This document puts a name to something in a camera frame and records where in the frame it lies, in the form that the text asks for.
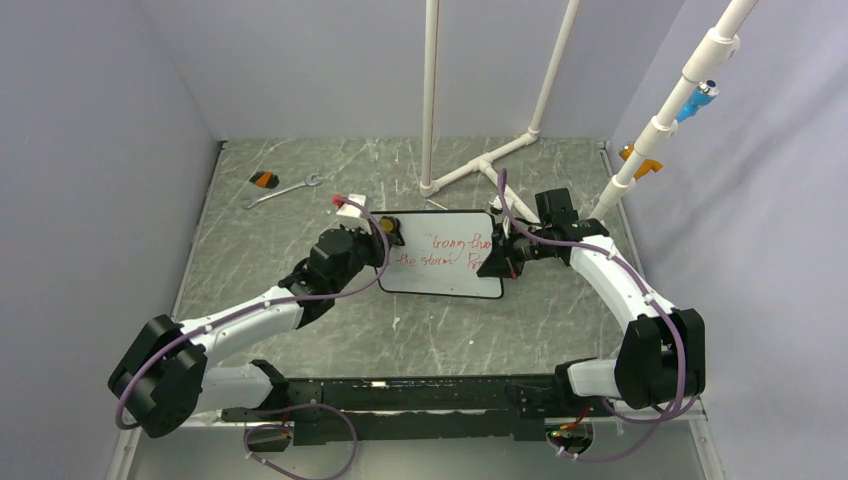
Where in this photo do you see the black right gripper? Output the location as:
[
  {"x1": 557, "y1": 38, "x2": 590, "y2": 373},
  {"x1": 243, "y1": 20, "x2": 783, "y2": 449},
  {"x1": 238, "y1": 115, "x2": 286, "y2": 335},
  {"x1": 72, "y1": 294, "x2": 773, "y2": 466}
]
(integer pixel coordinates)
[{"x1": 477, "y1": 221, "x2": 556, "y2": 281}]

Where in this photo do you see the white whiteboard black frame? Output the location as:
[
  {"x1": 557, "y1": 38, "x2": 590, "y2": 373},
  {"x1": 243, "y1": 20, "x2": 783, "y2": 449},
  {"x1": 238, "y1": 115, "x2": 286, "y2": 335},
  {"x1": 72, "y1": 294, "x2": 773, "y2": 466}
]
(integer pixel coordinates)
[{"x1": 378, "y1": 210, "x2": 503, "y2": 299}]

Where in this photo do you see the yellow black round eraser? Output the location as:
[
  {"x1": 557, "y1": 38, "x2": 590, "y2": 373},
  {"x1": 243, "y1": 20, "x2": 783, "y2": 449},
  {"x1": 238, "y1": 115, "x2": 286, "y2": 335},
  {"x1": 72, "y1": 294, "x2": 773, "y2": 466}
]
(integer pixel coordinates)
[{"x1": 378, "y1": 216, "x2": 406, "y2": 247}]

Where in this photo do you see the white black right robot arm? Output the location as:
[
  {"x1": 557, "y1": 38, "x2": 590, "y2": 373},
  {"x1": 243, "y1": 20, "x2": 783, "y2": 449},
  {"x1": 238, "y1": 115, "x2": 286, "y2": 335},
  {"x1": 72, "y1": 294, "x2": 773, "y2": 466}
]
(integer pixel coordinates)
[{"x1": 477, "y1": 188, "x2": 706, "y2": 420}]

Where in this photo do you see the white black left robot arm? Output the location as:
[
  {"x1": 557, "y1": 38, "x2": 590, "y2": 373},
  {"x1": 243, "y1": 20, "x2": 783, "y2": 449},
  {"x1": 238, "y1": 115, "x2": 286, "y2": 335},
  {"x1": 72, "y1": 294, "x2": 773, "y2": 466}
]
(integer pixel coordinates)
[{"x1": 107, "y1": 226, "x2": 391, "y2": 438}]

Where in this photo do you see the orange clip on pipe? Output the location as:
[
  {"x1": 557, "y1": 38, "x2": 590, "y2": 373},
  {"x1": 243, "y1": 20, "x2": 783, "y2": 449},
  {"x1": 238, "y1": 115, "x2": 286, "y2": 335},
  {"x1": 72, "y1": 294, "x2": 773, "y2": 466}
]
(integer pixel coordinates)
[{"x1": 619, "y1": 144, "x2": 664, "y2": 181}]

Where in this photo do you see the black orange small tool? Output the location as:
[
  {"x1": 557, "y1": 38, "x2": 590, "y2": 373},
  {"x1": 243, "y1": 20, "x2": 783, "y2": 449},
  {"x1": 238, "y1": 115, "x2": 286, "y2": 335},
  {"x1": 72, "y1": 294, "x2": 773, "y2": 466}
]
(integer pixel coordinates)
[{"x1": 249, "y1": 171, "x2": 280, "y2": 189}]

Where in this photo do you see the silver open-end wrench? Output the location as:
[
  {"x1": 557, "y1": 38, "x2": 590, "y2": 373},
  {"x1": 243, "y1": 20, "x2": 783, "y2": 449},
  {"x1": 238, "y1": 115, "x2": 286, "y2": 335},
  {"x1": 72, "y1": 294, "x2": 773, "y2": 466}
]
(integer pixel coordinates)
[{"x1": 242, "y1": 173, "x2": 323, "y2": 210}]

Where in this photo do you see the blue clip on pipe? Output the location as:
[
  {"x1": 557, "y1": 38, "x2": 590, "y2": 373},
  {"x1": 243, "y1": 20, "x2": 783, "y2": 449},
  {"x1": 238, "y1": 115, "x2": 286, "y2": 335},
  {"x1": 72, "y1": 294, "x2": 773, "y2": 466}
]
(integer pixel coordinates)
[{"x1": 675, "y1": 79, "x2": 719, "y2": 124}]

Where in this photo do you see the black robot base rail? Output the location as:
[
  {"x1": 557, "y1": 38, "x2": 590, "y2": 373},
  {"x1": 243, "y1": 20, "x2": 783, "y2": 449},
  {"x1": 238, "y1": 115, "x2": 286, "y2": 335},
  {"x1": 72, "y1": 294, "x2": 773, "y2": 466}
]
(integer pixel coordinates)
[{"x1": 221, "y1": 374, "x2": 610, "y2": 446}]

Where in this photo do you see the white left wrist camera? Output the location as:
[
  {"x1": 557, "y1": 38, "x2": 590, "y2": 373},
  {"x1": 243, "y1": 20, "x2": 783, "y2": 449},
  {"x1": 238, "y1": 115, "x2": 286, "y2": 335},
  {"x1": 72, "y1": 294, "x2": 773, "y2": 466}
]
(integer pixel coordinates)
[{"x1": 332, "y1": 194, "x2": 370, "y2": 231}]

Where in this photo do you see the aluminium extrusion rail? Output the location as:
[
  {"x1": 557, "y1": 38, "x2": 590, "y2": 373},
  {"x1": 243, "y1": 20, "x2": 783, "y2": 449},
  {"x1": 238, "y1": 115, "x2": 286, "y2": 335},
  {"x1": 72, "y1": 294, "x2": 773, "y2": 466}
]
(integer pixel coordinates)
[{"x1": 606, "y1": 400, "x2": 707, "y2": 425}]

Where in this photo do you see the white PVC pipe frame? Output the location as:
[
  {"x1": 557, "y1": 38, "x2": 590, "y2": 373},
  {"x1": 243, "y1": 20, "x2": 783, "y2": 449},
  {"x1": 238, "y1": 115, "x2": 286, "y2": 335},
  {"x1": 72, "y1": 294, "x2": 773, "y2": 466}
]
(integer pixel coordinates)
[{"x1": 419, "y1": 0, "x2": 760, "y2": 223}]

